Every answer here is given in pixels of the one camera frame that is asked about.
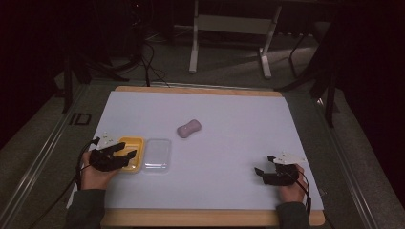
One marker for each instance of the person's right hand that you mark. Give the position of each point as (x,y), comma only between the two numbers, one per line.
(293,191)

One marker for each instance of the person's left hand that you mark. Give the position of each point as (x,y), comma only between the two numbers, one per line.
(92,175)

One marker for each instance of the clear soap box lid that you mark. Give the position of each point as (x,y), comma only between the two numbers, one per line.
(156,156)

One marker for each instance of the yellow soap box base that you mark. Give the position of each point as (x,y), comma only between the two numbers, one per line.
(132,152)

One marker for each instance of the black chair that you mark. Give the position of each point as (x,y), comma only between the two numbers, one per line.
(318,63)

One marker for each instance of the pink soap bar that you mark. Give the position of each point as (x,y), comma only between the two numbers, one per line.
(189,128)

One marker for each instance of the white metal table frame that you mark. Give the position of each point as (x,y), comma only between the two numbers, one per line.
(232,28)

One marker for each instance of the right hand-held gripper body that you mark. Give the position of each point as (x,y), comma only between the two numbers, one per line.
(285,173)

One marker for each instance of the black stand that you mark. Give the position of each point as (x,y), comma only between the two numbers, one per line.
(79,63)

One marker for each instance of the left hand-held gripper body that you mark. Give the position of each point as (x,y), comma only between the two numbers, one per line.
(103,159)

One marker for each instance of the white table mat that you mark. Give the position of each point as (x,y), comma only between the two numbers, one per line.
(203,149)

